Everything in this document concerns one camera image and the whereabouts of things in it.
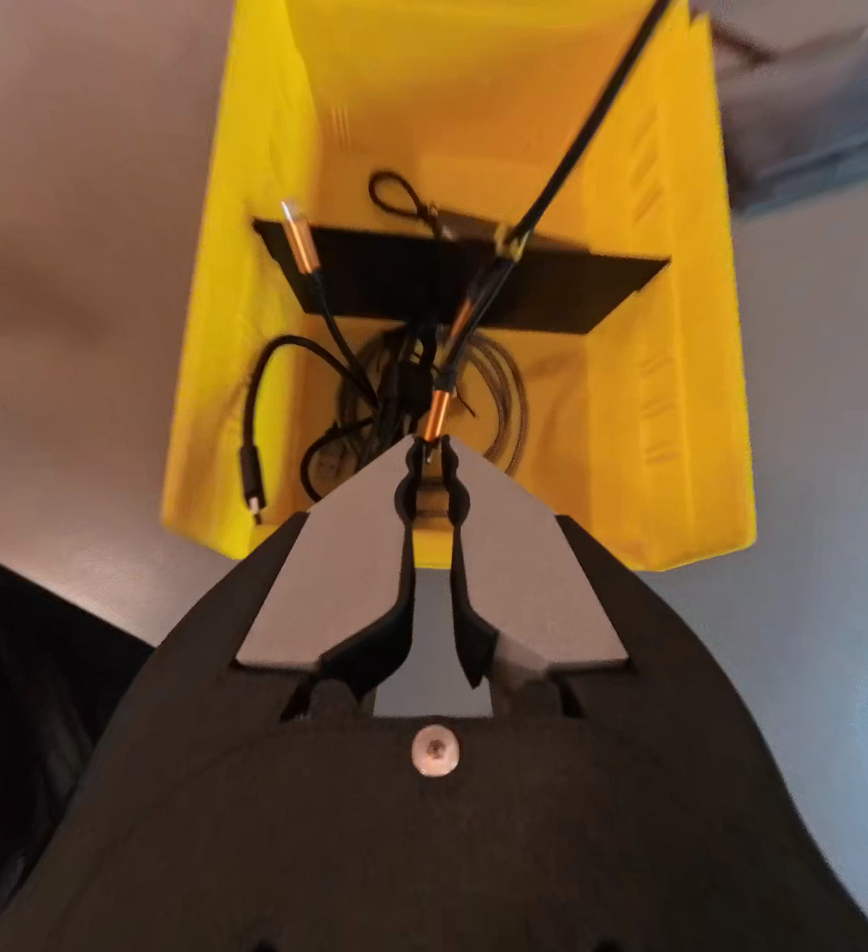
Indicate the black bin divider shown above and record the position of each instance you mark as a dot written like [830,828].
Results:
[374,275]

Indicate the yellow plastic bin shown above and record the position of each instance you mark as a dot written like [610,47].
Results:
[627,372]

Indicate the person's clothed body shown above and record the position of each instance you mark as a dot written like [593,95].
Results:
[17,706]

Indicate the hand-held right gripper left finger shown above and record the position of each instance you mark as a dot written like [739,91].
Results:
[330,580]

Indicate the yellow twist tie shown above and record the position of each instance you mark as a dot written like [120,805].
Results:
[510,242]

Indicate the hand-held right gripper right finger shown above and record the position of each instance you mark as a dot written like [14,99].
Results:
[531,580]

